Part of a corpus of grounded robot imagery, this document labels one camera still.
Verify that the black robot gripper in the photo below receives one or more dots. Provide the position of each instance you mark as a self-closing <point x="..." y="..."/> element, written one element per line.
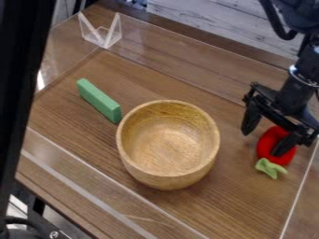
<point x="285" y="108"/>

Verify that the wooden bowl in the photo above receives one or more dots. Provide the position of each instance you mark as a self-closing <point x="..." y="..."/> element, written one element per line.
<point x="168" y="141"/>

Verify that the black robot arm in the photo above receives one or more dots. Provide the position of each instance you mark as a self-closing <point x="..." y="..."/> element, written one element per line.
<point x="295" y="17"/>

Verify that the green rectangular block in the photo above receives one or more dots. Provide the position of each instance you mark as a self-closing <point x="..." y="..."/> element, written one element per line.
<point x="104" y="104"/>

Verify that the black vertical foreground post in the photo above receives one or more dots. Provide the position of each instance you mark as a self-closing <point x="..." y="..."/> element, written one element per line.
<point x="24" y="26"/>

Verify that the black metal table frame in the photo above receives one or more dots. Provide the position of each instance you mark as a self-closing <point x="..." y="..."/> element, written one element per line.
<point x="30" y="207"/>

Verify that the clear acrylic tray walls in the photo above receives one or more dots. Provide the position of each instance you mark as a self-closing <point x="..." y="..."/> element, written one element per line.
<point x="140" y="63"/>

